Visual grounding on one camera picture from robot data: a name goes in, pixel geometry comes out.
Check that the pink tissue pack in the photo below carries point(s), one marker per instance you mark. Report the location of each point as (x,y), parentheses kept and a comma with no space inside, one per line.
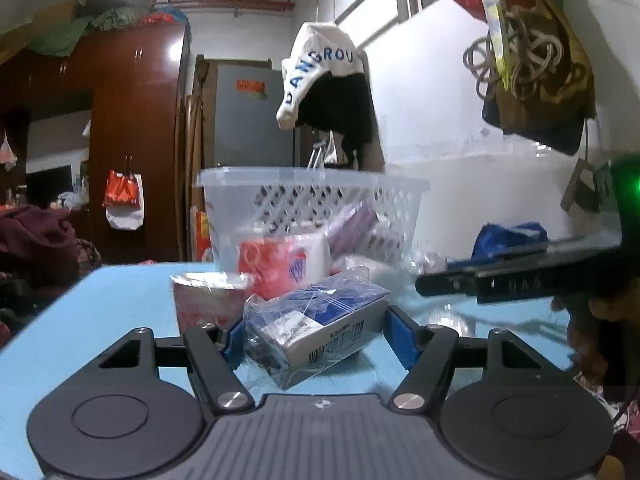
(280,265)

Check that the wooden boards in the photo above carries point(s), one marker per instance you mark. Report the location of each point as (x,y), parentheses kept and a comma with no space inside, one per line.
(197,160)

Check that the brown wooden wardrobe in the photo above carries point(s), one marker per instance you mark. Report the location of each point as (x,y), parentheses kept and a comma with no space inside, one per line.
(130,135)

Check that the clear plastic wrapper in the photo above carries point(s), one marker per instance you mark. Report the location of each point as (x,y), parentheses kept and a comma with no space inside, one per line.
(425,262)

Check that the white plastic basket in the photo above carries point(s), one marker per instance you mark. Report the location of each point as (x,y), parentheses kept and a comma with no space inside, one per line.
(225,210)

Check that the person's right hand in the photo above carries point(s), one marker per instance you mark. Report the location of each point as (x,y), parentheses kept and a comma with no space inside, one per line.
(587,345)

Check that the pink plastic bag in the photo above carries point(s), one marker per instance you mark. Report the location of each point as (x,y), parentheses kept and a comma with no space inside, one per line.
(7,152)

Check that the wall power adapter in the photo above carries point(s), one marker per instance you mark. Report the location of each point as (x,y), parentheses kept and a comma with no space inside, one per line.
(582,185)

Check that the red ceiling pipe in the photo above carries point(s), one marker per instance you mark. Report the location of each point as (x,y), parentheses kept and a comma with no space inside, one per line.
(225,5)

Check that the blue fabric bag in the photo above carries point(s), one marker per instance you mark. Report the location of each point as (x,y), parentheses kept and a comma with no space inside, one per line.
(505,240)

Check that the yellow green strip bag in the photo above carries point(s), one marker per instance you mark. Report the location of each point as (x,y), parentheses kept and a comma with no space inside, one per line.
(497,35)

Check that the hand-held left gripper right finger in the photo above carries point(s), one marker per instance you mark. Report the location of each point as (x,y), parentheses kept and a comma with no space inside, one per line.
(401,335)

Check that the purple packet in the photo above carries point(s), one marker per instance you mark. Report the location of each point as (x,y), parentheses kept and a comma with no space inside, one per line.
(352,230)

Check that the green cloth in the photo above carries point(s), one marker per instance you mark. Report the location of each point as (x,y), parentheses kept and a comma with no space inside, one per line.
(60,37)

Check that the cardboard box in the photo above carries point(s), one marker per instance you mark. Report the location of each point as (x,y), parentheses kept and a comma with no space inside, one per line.
(30,20)

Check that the white lettered garment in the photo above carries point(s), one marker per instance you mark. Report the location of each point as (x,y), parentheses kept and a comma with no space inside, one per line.
(312,55)

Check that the red and yellow bag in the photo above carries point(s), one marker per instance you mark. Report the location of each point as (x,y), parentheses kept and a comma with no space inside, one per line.
(202,235)

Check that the orange and white plastic bag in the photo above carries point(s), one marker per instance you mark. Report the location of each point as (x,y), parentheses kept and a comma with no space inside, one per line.
(122,200)

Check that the pink and white packet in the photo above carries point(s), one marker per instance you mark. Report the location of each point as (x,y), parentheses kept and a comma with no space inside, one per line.
(207,300)

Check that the metal crutches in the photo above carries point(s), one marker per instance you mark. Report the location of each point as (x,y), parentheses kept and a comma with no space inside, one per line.
(320,152)

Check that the black hanging garment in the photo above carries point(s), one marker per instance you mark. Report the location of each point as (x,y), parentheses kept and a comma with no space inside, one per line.
(340,110)

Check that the maroon clothes pile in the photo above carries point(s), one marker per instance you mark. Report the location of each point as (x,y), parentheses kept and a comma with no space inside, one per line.
(35,240)

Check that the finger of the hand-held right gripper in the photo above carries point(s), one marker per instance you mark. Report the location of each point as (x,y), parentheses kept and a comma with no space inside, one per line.
(545,277)
(445,282)

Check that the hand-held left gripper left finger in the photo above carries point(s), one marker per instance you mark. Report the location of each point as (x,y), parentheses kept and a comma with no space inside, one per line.
(233,347)

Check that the grey metal door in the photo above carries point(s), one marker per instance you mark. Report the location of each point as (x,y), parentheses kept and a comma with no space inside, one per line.
(250,125)

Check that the black television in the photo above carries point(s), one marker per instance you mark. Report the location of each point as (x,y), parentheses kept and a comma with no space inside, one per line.
(50,185)

